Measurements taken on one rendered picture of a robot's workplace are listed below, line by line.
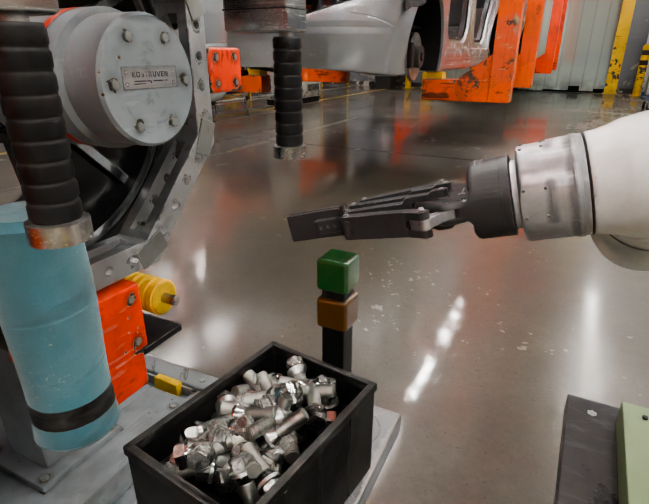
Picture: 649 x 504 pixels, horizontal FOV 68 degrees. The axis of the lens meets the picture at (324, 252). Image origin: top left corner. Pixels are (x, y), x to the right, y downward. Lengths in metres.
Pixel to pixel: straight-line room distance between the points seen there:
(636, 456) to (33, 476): 0.93
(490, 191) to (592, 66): 12.98
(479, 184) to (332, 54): 2.72
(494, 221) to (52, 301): 0.41
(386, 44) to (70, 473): 2.80
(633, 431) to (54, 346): 0.80
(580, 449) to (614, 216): 0.53
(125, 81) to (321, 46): 2.65
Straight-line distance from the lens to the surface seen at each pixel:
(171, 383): 1.19
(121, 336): 0.75
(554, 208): 0.44
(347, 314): 0.57
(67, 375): 0.56
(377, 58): 3.20
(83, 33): 0.53
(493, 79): 4.07
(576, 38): 13.42
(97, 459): 0.99
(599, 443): 0.94
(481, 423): 1.37
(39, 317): 0.53
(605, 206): 0.44
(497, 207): 0.45
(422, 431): 1.31
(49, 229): 0.39
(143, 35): 0.54
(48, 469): 0.99
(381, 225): 0.46
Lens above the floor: 0.88
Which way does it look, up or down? 23 degrees down
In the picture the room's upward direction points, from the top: straight up
